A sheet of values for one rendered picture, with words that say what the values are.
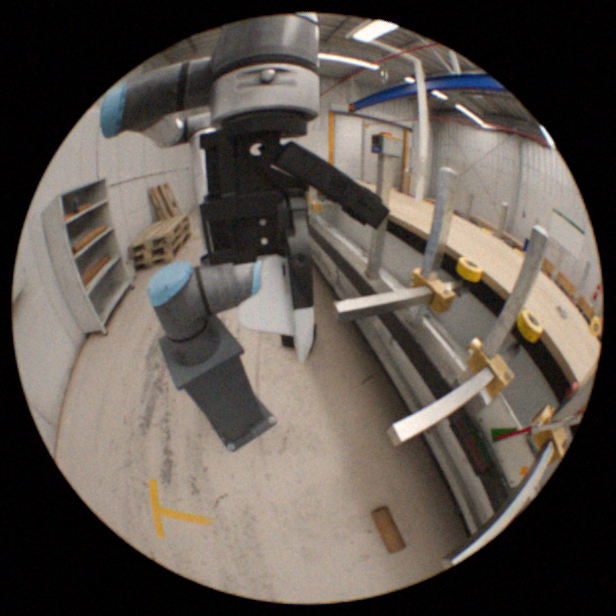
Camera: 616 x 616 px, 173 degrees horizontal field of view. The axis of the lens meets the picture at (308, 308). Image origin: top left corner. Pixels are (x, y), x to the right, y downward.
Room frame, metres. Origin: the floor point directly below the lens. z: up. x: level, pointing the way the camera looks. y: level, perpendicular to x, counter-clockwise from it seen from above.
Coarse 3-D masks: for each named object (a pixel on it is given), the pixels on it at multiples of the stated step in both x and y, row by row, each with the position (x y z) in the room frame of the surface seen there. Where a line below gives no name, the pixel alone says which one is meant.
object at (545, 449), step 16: (544, 448) -0.08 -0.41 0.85; (544, 464) -0.11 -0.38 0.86; (528, 480) -0.11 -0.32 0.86; (512, 496) -0.11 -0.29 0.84; (528, 496) -0.14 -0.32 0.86; (496, 512) -0.12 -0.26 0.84; (512, 512) -0.14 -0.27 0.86; (480, 528) -0.13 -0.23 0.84; (496, 528) -0.14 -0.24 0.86; (464, 544) -0.14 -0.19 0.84; (480, 544) -0.15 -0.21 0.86; (448, 560) -0.15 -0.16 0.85
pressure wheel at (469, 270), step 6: (462, 258) 0.47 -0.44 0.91; (462, 264) 0.43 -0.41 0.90; (468, 264) 0.44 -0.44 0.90; (474, 264) 0.44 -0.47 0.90; (462, 270) 0.42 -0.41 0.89; (468, 270) 0.41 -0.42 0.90; (474, 270) 0.40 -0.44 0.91; (480, 270) 0.40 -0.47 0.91; (462, 276) 0.42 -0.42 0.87; (468, 276) 0.41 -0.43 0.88; (474, 276) 0.40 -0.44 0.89
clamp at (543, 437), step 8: (544, 408) 0.00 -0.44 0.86; (552, 408) -0.02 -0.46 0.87; (536, 416) 0.00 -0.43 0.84; (544, 416) -0.02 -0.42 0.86; (544, 432) -0.05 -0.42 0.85; (552, 432) -0.06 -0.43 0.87; (560, 432) -0.08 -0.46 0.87; (536, 440) -0.05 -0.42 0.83; (544, 440) -0.06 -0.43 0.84; (552, 440) -0.08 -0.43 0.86; (560, 440) -0.10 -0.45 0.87; (560, 448) -0.11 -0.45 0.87; (552, 456) -0.12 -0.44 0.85; (560, 456) -0.13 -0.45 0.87
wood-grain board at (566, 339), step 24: (408, 216) 0.91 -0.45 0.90; (432, 216) 1.02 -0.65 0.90; (456, 216) 1.24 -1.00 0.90; (456, 240) 0.65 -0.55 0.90; (480, 240) 0.74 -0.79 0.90; (480, 264) 0.46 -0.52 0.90; (504, 264) 0.50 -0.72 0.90; (504, 288) 0.33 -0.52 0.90; (552, 288) 0.39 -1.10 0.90; (552, 312) 0.23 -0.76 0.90; (576, 312) 0.21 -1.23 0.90; (552, 336) 0.14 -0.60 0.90; (576, 336) 0.10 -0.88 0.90; (576, 360) 0.03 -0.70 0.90
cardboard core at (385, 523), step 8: (376, 512) -0.12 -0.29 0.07; (384, 512) -0.13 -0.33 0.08; (376, 520) -0.17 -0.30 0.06; (384, 520) -0.17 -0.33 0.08; (392, 520) -0.18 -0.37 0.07; (384, 528) -0.22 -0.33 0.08; (392, 528) -0.23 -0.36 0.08; (384, 536) -0.27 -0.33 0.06; (392, 536) -0.28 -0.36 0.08; (400, 536) -0.30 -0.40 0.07; (392, 544) -0.34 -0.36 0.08; (400, 544) -0.35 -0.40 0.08; (392, 552) -0.39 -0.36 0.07
